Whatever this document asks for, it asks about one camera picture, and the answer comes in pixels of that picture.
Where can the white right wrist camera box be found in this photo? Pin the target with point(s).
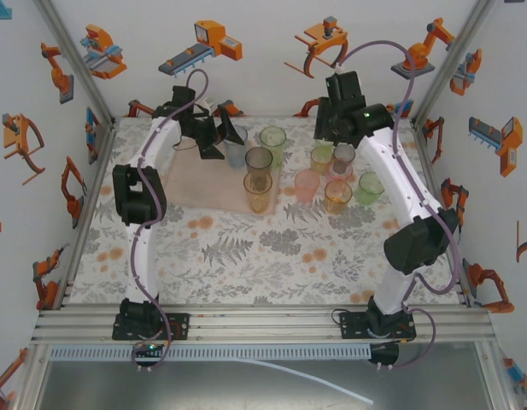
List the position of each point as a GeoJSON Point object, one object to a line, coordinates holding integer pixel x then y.
{"type": "Point", "coordinates": [340, 68]}

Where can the aluminium side rail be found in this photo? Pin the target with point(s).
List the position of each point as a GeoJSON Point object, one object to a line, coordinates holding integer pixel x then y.
{"type": "Point", "coordinates": [422, 147]}
{"type": "Point", "coordinates": [86, 200]}

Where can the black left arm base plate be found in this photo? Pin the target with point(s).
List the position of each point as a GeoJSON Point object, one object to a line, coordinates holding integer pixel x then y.
{"type": "Point", "coordinates": [182, 329]}

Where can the tall green plastic glass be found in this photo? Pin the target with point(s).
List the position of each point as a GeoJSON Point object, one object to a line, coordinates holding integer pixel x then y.
{"type": "Point", "coordinates": [272, 143]}

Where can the left controller board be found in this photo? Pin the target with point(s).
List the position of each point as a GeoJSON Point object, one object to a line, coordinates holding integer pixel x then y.
{"type": "Point", "coordinates": [150, 348]}

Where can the floral table mat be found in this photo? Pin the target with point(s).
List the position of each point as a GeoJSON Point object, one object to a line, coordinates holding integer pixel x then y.
{"type": "Point", "coordinates": [190, 277]}

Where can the tall orange plastic glass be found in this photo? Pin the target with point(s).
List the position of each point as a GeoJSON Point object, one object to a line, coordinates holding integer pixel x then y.
{"type": "Point", "coordinates": [258, 194]}

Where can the black right controller box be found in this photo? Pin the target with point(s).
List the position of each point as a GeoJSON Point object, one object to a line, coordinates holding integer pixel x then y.
{"type": "Point", "coordinates": [384, 354]}

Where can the pink plastic tray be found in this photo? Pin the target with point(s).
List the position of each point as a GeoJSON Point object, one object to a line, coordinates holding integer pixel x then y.
{"type": "Point", "coordinates": [203, 183]}

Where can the small grey plastic glass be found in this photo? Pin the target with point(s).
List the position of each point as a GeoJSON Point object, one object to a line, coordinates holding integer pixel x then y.
{"type": "Point", "coordinates": [343, 156]}

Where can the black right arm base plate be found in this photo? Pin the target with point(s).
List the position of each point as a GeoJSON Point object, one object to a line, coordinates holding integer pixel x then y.
{"type": "Point", "coordinates": [348, 329]}

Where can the small yellow plastic glass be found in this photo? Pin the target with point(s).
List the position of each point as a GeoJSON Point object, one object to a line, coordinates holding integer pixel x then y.
{"type": "Point", "coordinates": [319, 161]}

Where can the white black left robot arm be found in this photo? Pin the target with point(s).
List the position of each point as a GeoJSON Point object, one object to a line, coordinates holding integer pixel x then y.
{"type": "Point", "coordinates": [141, 265]}

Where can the blue plastic glass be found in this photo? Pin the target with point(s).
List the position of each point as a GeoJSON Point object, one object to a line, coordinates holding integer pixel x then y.
{"type": "Point", "coordinates": [236, 156]}

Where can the aluminium frame post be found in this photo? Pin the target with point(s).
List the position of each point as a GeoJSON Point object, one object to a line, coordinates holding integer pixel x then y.
{"type": "Point", "coordinates": [77, 64]}
{"type": "Point", "coordinates": [451, 64]}

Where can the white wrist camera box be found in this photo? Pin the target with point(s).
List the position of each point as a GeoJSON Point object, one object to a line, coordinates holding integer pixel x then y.
{"type": "Point", "coordinates": [340, 68]}
{"type": "Point", "coordinates": [207, 103]}

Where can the tall grey plastic glass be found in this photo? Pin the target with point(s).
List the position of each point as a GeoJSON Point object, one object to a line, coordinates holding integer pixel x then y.
{"type": "Point", "coordinates": [259, 162]}

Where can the small orange plastic glass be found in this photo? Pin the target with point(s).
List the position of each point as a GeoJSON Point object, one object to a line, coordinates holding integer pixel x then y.
{"type": "Point", "coordinates": [337, 196]}

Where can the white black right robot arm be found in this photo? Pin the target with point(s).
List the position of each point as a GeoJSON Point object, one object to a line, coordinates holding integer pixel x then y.
{"type": "Point", "coordinates": [391, 171]}

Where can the aluminium front frame rail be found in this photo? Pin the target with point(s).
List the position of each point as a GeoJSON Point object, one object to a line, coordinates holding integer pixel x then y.
{"type": "Point", "coordinates": [267, 324]}

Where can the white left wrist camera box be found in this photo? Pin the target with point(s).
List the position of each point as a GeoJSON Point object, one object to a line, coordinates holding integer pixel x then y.
{"type": "Point", "coordinates": [207, 103]}

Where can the grey metal sheet panel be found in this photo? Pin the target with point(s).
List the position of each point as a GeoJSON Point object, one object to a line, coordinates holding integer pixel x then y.
{"type": "Point", "coordinates": [160, 388]}

